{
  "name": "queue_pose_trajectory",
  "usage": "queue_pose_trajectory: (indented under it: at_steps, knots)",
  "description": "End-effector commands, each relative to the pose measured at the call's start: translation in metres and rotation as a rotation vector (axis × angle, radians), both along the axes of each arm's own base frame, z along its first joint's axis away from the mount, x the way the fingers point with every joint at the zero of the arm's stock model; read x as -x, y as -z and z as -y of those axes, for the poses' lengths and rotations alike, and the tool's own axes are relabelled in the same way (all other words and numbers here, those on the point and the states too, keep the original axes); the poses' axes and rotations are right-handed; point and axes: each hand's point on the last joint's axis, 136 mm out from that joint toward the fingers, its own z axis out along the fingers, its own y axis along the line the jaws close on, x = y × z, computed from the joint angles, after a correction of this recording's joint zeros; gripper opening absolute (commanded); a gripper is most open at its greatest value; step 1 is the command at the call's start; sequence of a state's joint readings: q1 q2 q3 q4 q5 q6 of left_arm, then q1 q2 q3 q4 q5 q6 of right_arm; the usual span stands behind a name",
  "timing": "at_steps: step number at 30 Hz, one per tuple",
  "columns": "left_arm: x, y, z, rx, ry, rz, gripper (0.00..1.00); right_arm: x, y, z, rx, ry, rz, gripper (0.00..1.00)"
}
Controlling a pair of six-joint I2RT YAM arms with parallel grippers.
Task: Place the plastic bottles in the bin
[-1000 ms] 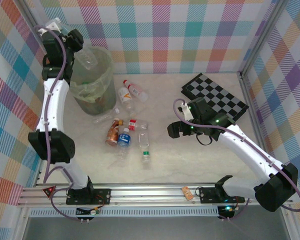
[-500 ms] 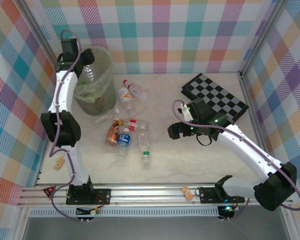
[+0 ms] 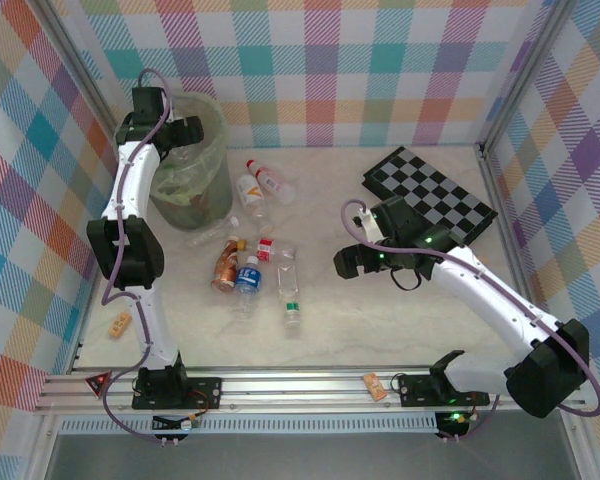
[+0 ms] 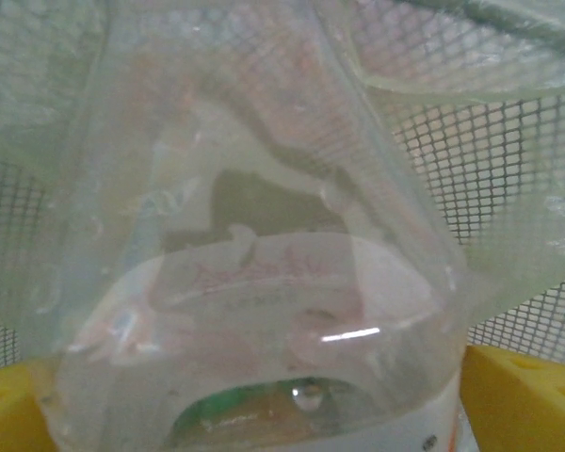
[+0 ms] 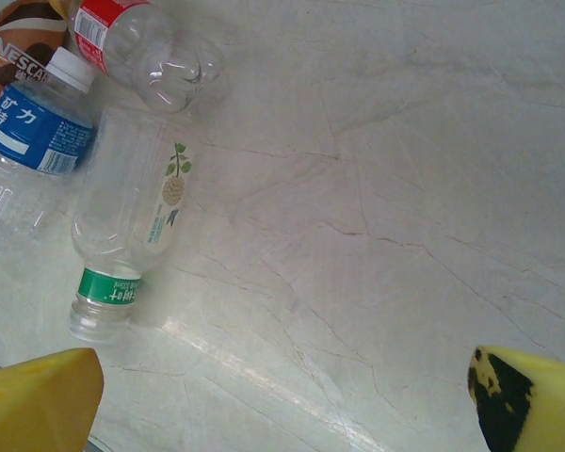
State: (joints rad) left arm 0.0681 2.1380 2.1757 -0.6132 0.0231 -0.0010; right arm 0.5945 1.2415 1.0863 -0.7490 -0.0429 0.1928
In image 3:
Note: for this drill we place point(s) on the clear bottle green label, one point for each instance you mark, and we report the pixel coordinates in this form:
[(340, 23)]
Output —
[(287, 285)]

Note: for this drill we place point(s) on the clear bottle pink label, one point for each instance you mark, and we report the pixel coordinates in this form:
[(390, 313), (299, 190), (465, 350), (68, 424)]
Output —
[(275, 184)]

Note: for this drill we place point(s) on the white bottle orange V label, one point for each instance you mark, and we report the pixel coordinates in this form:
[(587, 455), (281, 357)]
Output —
[(249, 192)]

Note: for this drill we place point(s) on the clear bottle red label white cap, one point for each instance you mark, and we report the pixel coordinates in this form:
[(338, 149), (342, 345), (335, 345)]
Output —
[(265, 250)]

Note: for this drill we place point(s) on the slim clear bottle white cap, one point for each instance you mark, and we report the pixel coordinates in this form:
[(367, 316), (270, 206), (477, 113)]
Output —
[(210, 235)]

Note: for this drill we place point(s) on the clear bottle blue Pepsi label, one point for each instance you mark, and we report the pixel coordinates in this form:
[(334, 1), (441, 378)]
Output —
[(247, 280)]

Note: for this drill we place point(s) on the brown Nescafe coffee bottle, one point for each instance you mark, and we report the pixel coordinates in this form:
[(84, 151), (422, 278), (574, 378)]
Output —
[(225, 272)]

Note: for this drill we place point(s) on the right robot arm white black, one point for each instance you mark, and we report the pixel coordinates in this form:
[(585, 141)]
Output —
[(480, 290)]

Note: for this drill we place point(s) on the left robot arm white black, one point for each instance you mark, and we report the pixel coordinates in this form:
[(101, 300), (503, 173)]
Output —
[(130, 170)]

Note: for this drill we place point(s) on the green plastic bin liner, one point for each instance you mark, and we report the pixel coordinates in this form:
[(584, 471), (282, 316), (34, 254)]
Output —
[(180, 185)]

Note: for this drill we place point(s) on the black grey chessboard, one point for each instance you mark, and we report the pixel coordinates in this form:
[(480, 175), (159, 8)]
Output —
[(430, 185)]

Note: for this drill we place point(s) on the translucent green plastic bucket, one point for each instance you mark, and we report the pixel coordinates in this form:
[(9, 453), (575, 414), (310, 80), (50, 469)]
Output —
[(215, 200)]

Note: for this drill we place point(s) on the tan wooden block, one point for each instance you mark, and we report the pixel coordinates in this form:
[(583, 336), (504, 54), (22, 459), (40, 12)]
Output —
[(374, 387), (119, 324)]

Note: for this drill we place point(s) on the small electronics board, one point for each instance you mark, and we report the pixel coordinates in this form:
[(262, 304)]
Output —
[(452, 416), (172, 424)]

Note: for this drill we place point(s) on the red triangular stop button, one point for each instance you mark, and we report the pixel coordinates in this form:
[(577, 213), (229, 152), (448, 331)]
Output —
[(98, 384)]

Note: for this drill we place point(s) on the aluminium frame post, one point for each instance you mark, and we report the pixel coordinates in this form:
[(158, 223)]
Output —
[(525, 75), (80, 70)]

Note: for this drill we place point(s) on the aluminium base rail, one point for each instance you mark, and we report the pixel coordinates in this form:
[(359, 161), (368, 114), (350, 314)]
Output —
[(290, 392)]

